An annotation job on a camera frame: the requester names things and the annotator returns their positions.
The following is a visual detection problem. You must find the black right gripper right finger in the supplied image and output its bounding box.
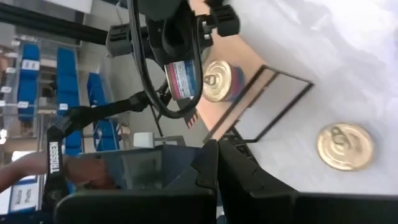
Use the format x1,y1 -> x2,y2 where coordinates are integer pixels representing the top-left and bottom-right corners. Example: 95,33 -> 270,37
217,139 -> 398,224

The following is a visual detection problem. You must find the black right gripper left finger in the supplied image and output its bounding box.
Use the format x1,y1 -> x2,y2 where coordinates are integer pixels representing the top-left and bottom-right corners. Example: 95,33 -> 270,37
54,139 -> 218,224

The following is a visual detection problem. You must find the gold salmon can blue label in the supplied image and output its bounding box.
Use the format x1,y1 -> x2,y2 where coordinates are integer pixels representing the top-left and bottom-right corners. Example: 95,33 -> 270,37
201,59 -> 246,103
316,122 -> 376,172
164,59 -> 201,102

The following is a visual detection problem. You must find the person's forearm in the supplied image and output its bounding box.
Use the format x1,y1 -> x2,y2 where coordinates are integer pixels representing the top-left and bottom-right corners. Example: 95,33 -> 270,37
0,151 -> 48,194

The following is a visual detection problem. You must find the wooden shelf board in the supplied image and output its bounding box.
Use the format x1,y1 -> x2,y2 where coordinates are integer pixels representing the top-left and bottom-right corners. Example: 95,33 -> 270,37
186,0 -> 274,141

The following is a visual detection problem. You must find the grey plastic crate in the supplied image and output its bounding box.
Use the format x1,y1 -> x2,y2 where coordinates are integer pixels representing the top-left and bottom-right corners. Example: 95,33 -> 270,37
77,144 -> 201,191

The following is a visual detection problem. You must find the person's hand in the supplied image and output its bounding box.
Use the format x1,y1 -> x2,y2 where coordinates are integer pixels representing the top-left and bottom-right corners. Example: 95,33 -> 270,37
63,154 -> 116,190

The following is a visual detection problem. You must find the small white box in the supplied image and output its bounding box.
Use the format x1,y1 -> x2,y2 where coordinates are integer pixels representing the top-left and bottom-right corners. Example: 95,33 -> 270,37
132,131 -> 155,149

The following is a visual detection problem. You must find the blue storage bin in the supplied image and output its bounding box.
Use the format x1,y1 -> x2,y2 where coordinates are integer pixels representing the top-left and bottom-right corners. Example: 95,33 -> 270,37
93,119 -> 121,152
86,72 -> 109,107
55,46 -> 81,110
17,42 -> 41,123

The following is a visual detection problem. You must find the black mat with orange stripes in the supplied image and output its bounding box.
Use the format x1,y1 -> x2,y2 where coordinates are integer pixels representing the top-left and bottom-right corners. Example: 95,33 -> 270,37
183,107 -> 200,130

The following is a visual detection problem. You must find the white sign blue text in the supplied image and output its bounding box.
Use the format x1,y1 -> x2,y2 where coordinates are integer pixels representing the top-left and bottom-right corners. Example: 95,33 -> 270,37
8,182 -> 40,213

